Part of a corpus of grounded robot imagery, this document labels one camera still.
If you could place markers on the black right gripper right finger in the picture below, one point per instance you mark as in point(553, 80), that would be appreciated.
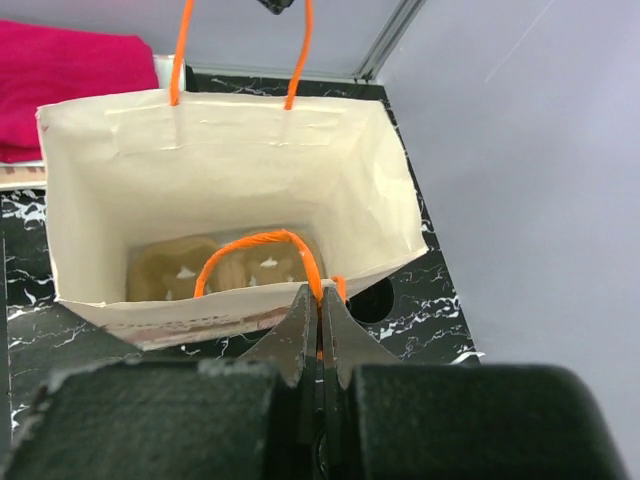
point(388, 419)

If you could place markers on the brown pulp cup carrier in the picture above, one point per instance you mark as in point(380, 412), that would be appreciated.
point(168, 270)

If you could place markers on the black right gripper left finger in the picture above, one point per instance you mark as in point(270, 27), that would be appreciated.
point(244, 418)

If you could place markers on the printed paper takeout bag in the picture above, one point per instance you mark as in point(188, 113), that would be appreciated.
point(128, 170)

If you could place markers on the stack of black cups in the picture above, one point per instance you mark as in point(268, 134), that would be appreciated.
point(373, 304)

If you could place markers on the pink folded cloth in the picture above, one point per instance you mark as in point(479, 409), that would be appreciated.
point(46, 65)

